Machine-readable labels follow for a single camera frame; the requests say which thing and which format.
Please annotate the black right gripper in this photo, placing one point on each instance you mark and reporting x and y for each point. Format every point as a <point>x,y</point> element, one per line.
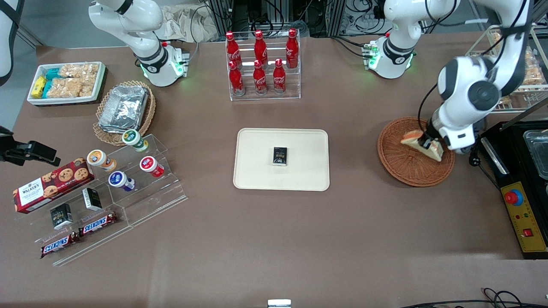
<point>17,152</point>

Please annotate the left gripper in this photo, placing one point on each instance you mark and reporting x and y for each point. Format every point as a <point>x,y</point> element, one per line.
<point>428,140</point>

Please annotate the triangular sandwich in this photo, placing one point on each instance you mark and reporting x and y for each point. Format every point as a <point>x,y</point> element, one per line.
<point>411,139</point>

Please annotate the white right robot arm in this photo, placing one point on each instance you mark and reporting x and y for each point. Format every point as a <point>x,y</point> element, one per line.
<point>147,47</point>

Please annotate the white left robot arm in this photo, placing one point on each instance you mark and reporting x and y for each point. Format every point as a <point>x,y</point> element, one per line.
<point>466,90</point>

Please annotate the round brown wicker basket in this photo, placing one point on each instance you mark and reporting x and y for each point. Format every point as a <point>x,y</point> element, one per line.
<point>406,171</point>

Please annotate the white snack tray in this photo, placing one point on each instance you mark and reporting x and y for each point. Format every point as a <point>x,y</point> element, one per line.
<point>99,83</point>

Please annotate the light wicker basket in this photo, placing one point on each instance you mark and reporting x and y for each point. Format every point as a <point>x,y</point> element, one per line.
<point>147,115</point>

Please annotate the cream plastic tray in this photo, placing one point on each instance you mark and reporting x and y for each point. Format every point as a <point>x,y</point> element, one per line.
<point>261,171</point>

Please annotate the red Walkers cookie box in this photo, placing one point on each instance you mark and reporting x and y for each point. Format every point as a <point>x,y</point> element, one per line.
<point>51,186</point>

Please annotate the black power plug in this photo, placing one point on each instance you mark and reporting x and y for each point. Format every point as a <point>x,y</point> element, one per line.
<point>473,160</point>

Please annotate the orange lid yogurt cup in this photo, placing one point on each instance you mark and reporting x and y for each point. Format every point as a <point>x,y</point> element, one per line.
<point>99,159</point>

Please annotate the small black box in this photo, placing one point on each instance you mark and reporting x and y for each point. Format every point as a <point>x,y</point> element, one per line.
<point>61,216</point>
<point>280,156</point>
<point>92,199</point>

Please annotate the teal snack packet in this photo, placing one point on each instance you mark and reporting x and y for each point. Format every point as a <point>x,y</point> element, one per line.
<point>53,73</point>
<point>46,88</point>

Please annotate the yellow snack packet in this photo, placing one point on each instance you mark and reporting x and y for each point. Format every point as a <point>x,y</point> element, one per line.
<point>38,86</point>

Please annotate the rice cracker bag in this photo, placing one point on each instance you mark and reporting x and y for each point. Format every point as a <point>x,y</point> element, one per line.
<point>64,88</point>
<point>81,72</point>

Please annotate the blue lid yogurt cup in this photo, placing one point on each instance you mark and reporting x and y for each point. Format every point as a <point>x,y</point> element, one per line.
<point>120,179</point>

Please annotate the Snickers bar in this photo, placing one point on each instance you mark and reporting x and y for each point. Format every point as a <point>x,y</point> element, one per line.
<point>59,244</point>
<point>98,223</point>

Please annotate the green lid yogurt cup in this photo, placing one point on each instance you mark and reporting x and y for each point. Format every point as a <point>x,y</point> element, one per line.
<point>134,139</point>

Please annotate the stack of foil trays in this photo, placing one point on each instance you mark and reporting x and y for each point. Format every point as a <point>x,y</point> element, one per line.
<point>124,109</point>

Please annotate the grey metal bar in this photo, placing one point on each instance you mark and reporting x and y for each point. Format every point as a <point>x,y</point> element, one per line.
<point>524,114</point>

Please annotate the red emergency stop button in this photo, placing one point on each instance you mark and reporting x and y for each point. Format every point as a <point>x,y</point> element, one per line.
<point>513,197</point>

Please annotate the red lid yogurt cup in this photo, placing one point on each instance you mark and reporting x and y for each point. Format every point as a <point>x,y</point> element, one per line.
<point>150,165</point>

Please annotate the clear plastic container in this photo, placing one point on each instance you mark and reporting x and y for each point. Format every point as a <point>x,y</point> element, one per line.
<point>540,156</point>

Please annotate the clear bag of snacks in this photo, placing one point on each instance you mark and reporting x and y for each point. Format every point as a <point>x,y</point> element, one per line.
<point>533,68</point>
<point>495,40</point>

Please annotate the clear acrylic tiered stand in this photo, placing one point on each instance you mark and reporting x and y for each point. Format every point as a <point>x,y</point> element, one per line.
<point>154,196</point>

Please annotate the yellow control panel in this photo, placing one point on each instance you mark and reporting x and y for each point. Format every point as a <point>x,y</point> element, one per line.
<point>526,222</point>

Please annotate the clear acrylic bottle rack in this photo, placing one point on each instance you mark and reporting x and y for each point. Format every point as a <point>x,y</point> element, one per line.
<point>295,85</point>

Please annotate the red cola bottle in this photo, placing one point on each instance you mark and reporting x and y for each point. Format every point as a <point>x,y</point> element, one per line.
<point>279,79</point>
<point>233,49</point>
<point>236,81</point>
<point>260,49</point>
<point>259,80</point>
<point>292,49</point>

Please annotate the crumpled beige paper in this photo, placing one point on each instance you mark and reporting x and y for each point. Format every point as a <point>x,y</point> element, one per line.
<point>184,25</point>

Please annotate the black equipment rack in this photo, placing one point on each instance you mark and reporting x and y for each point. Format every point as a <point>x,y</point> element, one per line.
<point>274,15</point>

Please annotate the black machine frame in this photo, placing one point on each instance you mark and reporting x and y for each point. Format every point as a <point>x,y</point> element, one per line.
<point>505,171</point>

